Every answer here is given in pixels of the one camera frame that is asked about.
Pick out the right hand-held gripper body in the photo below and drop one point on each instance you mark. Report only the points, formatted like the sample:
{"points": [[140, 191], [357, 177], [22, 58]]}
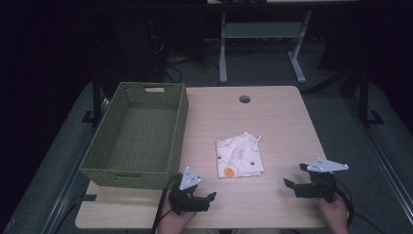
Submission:
{"points": [[324, 165]]}

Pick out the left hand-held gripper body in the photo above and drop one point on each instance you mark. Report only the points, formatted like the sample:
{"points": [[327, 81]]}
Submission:
{"points": [[189, 179]]}

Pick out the white patterned cloth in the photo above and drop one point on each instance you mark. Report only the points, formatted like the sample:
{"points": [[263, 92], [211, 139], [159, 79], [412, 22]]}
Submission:
{"points": [[238, 156]]}

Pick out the green woven basket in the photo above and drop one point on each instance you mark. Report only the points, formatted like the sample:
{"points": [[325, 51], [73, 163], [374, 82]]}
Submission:
{"points": [[142, 136]]}

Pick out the person's left hand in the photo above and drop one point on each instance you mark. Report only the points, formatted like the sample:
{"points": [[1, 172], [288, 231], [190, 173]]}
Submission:
{"points": [[170, 222]]}

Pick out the person's right hand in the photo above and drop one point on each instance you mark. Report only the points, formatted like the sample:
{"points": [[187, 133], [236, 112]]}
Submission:
{"points": [[337, 216]]}

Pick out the black metal stand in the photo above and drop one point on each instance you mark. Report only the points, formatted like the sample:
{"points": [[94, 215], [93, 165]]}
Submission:
{"points": [[364, 100], [96, 100]]}

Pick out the black tape strip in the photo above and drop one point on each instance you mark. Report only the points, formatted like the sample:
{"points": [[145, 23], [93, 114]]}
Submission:
{"points": [[88, 197]]}

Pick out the aluminium floor rail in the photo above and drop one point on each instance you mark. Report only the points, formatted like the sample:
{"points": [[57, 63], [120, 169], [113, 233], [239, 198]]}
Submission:
{"points": [[383, 162], [69, 182]]}

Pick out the white metal desk frame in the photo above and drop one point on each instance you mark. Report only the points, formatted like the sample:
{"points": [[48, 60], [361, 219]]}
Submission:
{"points": [[263, 30]]}

